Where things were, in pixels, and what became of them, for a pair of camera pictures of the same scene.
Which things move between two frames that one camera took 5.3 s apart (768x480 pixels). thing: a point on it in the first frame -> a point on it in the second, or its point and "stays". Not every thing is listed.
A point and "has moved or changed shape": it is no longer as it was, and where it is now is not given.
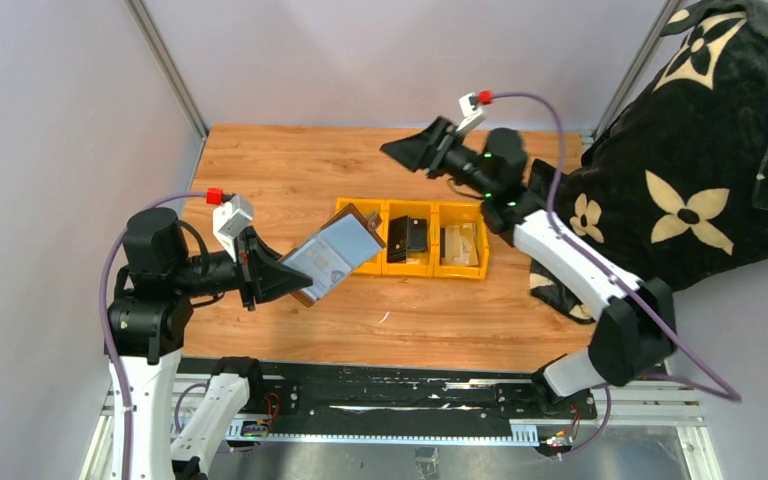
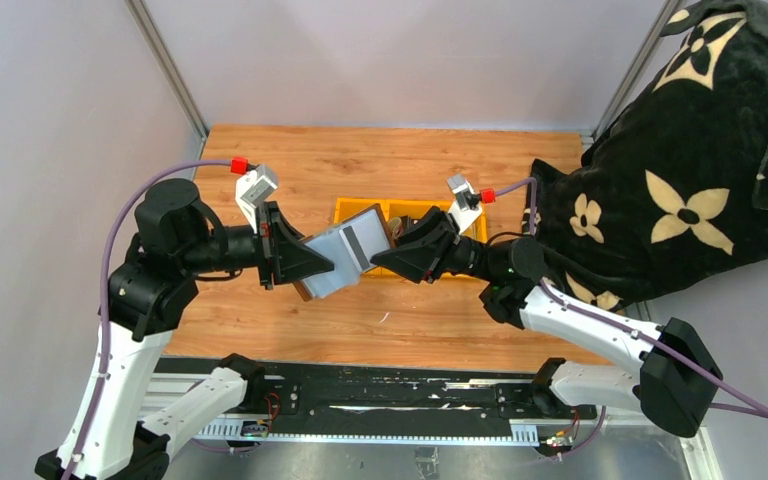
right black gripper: x=438 y=151 -> x=438 y=246
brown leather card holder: x=371 y=222 has moved or changed shape
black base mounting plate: x=400 y=395 stays
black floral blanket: x=700 y=167 stays
